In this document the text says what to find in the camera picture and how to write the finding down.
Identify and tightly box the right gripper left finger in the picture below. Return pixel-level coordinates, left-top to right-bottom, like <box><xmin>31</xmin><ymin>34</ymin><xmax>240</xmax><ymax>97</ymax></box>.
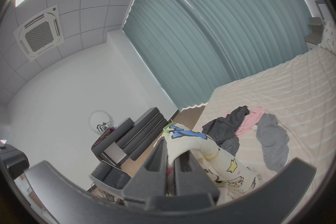
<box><xmin>123</xmin><ymin>136</ymin><xmax>168</xmax><ymax>201</ymax></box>

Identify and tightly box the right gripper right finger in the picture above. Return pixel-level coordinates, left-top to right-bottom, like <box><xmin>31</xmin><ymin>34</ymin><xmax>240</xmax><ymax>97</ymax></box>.
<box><xmin>173</xmin><ymin>151</ymin><xmax>220</xmax><ymax>200</ymax></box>

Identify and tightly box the white printed pyjama top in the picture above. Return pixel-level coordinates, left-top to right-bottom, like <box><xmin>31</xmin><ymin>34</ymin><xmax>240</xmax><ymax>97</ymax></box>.
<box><xmin>163</xmin><ymin>123</ymin><xmax>263</xmax><ymax>201</ymax></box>

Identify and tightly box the dark grey stool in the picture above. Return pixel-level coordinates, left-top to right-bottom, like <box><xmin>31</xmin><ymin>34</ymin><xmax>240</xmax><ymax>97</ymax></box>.
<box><xmin>89</xmin><ymin>162</ymin><xmax>132</xmax><ymax>192</ymax></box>

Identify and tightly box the dark grey garment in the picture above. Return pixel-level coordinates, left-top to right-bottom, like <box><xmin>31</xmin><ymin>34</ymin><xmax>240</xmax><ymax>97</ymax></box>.
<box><xmin>215</xmin><ymin>136</ymin><xmax>240</xmax><ymax>157</ymax></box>

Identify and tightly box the purple patterned bag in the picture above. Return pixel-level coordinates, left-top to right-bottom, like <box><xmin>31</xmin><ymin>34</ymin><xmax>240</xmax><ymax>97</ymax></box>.
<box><xmin>92</xmin><ymin>127</ymin><xmax>116</xmax><ymax>151</ymax></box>

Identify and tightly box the black garment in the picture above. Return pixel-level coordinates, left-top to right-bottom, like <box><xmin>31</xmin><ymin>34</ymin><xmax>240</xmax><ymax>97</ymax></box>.
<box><xmin>202</xmin><ymin>106</ymin><xmax>250</xmax><ymax>145</ymax></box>

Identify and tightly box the pink garment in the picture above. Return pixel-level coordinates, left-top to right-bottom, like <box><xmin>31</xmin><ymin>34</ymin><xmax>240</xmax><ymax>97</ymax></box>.
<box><xmin>226</xmin><ymin>107</ymin><xmax>266</xmax><ymax>137</ymax></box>

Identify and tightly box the grey sweater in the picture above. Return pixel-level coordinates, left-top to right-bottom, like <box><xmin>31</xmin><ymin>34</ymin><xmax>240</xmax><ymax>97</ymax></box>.
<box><xmin>256</xmin><ymin>113</ymin><xmax>290</xmax><ymax>173</ymax></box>

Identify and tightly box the bed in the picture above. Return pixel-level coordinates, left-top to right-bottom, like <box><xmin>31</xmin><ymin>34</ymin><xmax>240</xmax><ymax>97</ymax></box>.
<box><xmin>193</xmin><ymin>0</ymin><xmax>336</xmax><ymax>201</ymax></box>

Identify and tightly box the blue-green curtain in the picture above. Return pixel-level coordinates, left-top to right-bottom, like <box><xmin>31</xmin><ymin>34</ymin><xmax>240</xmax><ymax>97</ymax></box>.
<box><xmin>122</xmin><ymin>0</ymin><xmax>238</xmax><ymax>113</ymax></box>
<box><xmin>151</xmin><ymin>0</ymin><xmax>317</xmax><ymax>82</ymax></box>

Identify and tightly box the ceiling air conditioner vent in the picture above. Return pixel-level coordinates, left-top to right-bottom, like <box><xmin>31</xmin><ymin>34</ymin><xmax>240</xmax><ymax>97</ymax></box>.
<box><xmin>13</xmin><ymin>5</ymin><xmax>65</xmax><ymax>62</ymax></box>

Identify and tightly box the grey white bedside table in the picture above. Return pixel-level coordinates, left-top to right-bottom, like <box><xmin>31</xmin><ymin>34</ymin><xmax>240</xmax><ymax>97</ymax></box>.
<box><xmin>305</xmin><ymin>17</ymin><xmax>324</xmax><ymax>51</ymax></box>

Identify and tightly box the white printed pillow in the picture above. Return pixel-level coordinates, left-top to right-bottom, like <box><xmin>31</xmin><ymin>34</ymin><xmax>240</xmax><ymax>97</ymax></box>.
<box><xmin>318</xmin><ymin>19</ymin><xmax>336</xmax><ymax>55</ymax></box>

